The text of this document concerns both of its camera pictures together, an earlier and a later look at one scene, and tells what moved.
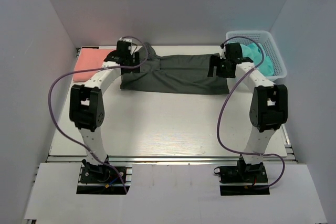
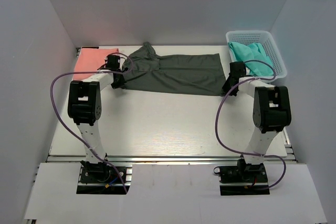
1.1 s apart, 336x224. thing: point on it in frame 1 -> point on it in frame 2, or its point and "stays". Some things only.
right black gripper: [216, 61] -> [226, 88]
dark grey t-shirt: [187, 74] stays
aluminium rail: [175, 159] stays
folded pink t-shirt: [89, 59] stays
